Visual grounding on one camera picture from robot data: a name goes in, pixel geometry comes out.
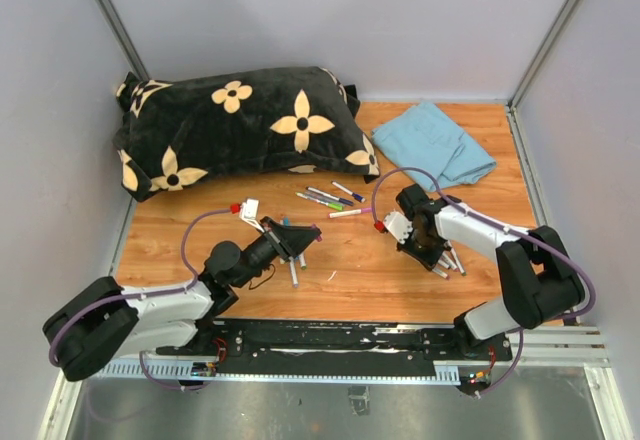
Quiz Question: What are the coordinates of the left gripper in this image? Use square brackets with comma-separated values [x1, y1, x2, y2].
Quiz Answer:
[234, 217, 321, 290]

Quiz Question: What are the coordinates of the purple pen cap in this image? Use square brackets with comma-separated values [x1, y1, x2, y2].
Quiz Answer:
[312, 225, 322, 242]

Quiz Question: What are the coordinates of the pink cap marker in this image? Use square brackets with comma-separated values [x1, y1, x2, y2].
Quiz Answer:
[442, 251, 458, 270]

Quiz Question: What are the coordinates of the purple cap marker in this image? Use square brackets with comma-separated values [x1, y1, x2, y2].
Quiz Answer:
[432, 267, 450, 280]

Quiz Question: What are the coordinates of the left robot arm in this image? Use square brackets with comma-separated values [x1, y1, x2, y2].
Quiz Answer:
[42, 217, 321, 382]

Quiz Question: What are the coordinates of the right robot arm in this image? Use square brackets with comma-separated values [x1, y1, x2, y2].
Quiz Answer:
[383, 184, 586, 360]

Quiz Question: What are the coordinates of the navy cap marker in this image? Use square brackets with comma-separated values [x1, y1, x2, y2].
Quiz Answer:
[306, 187, 354, 206]

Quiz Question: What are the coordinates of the light blue folded cloth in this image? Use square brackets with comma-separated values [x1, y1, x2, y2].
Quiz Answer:
[372, 102, 497, 192]

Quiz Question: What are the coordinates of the black floral pillow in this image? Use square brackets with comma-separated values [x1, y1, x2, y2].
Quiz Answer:
[113, 66, 380, 202]

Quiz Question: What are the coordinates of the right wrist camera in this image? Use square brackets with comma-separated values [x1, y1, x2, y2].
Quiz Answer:
[383, 211, 413, 244]

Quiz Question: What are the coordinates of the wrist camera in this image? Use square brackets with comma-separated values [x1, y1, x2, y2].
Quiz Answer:
[383, 211, 413, 244]
[239, 198, 261, 229]

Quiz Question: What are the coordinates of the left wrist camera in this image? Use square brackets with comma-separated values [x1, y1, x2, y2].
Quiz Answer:
[239, 198, 261, 229]

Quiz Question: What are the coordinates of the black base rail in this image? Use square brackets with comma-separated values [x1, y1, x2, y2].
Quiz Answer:
[156, 319, 512, 377]

